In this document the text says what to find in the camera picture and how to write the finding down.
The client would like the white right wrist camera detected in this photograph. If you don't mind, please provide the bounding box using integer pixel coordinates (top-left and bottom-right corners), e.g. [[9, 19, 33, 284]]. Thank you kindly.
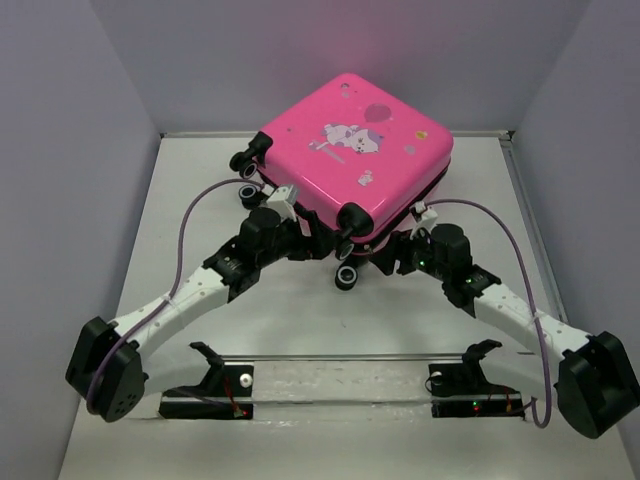
[[410, 201, 438, 239]]

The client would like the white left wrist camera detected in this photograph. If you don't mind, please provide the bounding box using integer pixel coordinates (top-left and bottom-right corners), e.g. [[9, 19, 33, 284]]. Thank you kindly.
[[266, 184, 298, 221]]

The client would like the pink suitcase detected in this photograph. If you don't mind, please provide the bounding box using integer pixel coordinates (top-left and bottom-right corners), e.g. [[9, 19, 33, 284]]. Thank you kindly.
[[230, 73, 454, 290]]

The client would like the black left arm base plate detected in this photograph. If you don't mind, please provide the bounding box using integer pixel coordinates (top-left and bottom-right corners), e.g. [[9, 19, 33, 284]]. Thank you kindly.
[[158, 363, 254, 421]]

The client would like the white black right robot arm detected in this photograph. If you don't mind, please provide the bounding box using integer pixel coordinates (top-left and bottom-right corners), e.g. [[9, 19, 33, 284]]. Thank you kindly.
[[372, 224, 639, 439]]

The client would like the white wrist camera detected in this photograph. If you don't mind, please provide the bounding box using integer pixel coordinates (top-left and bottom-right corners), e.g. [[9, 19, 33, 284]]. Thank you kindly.
[[266, 184, 298, 221], [410, 201, 438, 239]]

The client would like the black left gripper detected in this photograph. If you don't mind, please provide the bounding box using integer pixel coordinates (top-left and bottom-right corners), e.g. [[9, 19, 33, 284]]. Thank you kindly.
[[256, 212, 339, 269]]

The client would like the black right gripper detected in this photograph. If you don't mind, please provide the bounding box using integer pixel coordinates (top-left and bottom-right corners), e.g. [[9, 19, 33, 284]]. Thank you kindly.
[[367, 224, 450, 282]]

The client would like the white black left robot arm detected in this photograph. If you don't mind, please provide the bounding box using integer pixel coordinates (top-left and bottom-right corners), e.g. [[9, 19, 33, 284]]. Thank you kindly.
[[65, 207, 337, 423]]

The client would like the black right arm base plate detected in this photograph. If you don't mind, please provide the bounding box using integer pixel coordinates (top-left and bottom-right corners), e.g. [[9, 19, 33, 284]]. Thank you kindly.
[[425, 362, 528, 419]]

